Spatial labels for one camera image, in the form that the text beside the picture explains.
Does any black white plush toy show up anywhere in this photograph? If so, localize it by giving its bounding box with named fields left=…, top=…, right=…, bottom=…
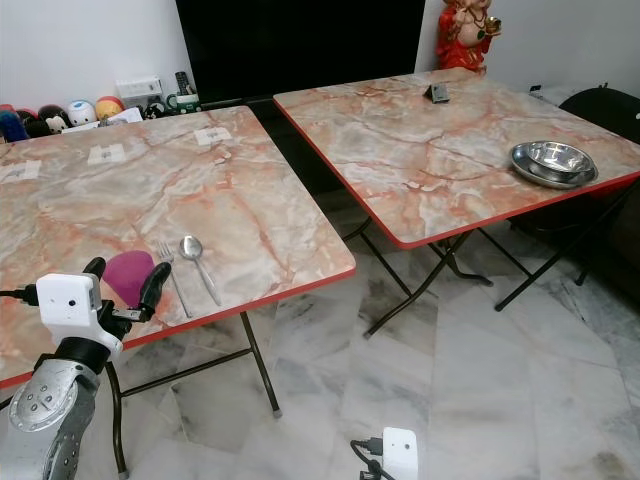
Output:
left=27, top=105, right=67, bottom=139

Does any steel bowl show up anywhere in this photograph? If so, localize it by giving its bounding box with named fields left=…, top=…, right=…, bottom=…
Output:
left=508, top=141, right=600, bottom=190

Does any white paper label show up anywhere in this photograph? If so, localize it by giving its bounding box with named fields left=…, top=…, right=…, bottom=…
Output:
left=194, top=127, right=232, bottom=148
left=0, top=160, right=42, bottom=182
left=86, top=145, right=127, bottom=167

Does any black chair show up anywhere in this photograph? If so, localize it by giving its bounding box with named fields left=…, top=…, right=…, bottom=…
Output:
left=510, top=87, right=640, bottom=301

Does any marble-top red-edged folding table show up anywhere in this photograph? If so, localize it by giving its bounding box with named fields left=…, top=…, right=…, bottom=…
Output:
left=272, top=67, right=640, bottom=339
left=0, top=105, right=359, bottom=477

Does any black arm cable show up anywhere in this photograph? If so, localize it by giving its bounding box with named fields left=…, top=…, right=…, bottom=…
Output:
left=349, top=437, right=387, bottom=480
left=0, top=287, right=42, bottom=303

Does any white socket box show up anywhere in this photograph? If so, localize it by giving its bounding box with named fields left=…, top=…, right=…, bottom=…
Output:
left=115, top=76, right=162, bottom=99

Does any steel fork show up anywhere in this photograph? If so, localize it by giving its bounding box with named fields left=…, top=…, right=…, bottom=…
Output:
left=158, top=241, right=194, bottom=320

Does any blue plush toy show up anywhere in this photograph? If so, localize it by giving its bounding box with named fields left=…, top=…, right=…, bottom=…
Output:
left=0, top=110, right=30, bottom=142

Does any black television screen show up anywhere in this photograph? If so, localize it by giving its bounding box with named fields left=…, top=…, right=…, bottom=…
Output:
left=174, top=0, right=428, bottom=104

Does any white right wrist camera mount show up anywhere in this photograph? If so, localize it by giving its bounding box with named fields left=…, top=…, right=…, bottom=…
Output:
left=381, top=427, right=420, bottom=480

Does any green white mug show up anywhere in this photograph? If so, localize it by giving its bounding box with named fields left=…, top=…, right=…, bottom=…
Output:
left=165, top=92, right=201, bottom=112

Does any red gold statue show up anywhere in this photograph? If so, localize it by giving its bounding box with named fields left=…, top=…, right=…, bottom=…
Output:
left=434, top=0, right=504, bottom=74

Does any white round toy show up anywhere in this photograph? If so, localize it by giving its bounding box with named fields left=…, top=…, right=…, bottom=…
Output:
left=66, top=98, right=99, bottom=128

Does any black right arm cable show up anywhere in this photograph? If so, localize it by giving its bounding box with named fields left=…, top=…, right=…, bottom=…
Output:
left=349, top=437, right=387, bottom=480

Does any steel spoon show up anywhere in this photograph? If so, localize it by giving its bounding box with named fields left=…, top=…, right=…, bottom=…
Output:
left=180, top=235, right=224, bottom=308

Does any pink plastic cup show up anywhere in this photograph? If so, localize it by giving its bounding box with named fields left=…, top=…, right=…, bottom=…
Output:
left=101, top=251, right=157, bottom=307

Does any orange yellow round toy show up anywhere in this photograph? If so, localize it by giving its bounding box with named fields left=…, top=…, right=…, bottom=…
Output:
left=95, top=95, right=127, bottom=122

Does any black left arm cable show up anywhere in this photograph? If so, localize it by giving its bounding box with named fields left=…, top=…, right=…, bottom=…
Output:
left=0, top=287, right=42, bottom=303

